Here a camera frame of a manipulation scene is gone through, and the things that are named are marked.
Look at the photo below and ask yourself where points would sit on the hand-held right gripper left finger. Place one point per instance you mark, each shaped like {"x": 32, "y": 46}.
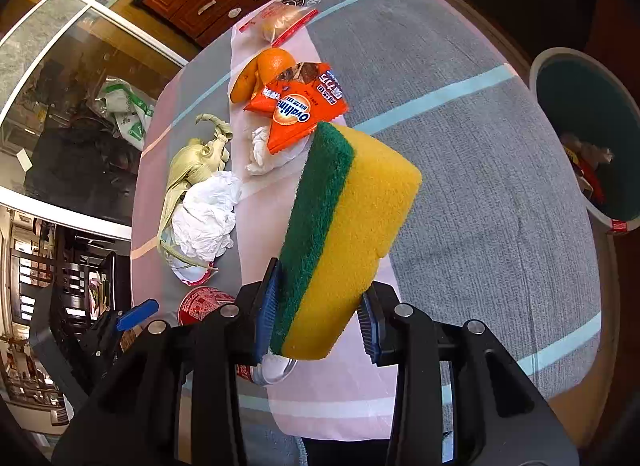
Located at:
{"x": 265, "y": 311}

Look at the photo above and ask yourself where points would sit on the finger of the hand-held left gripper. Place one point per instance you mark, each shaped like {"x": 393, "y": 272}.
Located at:
{"x": 137, "y": 315}

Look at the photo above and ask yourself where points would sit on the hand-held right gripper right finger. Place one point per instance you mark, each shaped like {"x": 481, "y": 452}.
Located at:
{"x": 370, "y": 333}

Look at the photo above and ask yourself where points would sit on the large white tissue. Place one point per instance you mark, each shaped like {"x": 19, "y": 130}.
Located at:
{"x": 207, "y": 216}

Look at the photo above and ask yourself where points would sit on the yellow green sponge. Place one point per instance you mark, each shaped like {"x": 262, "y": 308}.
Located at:
{"x": 360, "y": 201}

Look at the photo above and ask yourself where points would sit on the small white tissue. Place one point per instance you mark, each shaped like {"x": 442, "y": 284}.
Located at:
{"x": 267, "y": 150}

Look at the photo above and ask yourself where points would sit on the pale green corn husk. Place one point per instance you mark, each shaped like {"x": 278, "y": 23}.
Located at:
{"x": 195, "y": 160}

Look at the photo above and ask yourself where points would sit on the orange snack packet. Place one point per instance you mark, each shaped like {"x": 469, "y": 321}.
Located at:
{"x": 300, "y": 105}

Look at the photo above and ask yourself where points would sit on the orange peel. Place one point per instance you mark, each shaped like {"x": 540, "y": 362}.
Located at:
{"x": 265, "y": 68}

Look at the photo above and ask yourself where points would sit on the red plastic bag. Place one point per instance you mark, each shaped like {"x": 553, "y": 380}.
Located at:
{"x": 585, "y": 175}

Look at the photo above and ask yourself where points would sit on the teal bin with grey rim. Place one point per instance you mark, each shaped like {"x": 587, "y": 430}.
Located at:
{"x": 590, "y": 110}

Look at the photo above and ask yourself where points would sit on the red soda can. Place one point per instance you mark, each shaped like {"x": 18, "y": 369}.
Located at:
{"x": 205, "y": 306}

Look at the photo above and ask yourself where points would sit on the green white plastic bag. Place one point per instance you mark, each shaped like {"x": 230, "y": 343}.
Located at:
{"x": 125, "y": 105}

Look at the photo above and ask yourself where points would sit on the glass sliding door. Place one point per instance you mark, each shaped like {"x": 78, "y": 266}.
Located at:
{"x": 75, "y": 70}

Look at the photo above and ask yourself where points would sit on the clear bread bag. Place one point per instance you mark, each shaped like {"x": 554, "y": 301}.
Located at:
{"x": 282, "y": 20}

